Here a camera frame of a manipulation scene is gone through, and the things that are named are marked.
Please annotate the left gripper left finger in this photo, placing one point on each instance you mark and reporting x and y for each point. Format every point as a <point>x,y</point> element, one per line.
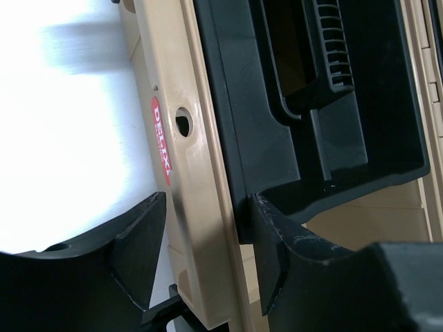
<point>101,280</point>

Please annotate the tan plastic toolbox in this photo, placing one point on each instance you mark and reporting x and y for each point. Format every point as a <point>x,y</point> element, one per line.
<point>215,276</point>

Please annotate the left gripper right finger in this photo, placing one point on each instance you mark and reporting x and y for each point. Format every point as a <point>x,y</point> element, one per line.
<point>308,283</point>

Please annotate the black toolbox inner tray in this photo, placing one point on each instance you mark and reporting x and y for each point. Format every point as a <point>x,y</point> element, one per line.
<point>315,102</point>

